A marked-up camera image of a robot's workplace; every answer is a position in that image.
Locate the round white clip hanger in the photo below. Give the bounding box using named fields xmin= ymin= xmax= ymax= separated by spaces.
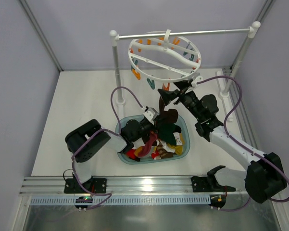
xmin=128 ymin=29 xmax=202 ymax=90

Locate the purple red striped sock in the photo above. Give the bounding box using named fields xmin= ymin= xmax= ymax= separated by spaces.
xmin=134 ymin=132 xmax=157 ymax=158

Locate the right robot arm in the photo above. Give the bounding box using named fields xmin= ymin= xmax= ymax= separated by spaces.
xmin=158 ymin=80 xmax=289 ymax=203

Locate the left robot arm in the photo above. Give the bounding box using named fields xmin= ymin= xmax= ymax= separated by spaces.
xmin=64 ymin=118 xmax=157 ymax=187

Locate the pile of socks in basket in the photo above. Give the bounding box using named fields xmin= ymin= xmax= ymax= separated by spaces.
xmin=120 ymin=120 xmax=183 ymax=162

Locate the teal plastic basket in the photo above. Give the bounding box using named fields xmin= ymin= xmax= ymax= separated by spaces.
xmin=117 ymin=115 xmax=190 ymax=165

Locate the white drying rack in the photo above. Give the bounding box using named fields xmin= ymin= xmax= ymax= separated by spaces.
xmin=109 ymin=21 xmax=261 ymax=109

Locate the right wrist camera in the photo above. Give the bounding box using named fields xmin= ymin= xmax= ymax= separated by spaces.
xmin=190 ymin=73 xmax=203 ymax=89

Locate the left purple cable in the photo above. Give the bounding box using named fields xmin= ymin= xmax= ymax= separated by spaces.
xmin=71 ymin=86 xmax=149 ymax=212

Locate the purple cable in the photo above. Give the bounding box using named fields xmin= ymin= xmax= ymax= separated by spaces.
xmin=197 ymin=76 xmax=289 ymax=212
xmin=71 ymin=86 xmax=149 ymax=212

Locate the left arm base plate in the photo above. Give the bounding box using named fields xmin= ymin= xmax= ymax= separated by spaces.
xmin=64 ymin=178 xmax=107 ymax=194

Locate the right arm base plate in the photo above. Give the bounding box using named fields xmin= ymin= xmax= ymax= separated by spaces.
xmin=191 ymin=176 xmax=236 ymax=193

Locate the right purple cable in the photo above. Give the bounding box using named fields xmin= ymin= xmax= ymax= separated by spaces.
xmin=197 ymin=76 xmax=289 ymax=212

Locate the aluminium rail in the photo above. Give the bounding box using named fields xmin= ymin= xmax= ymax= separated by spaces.
xmin=19 ymin=175 xmax=265 ymax=197

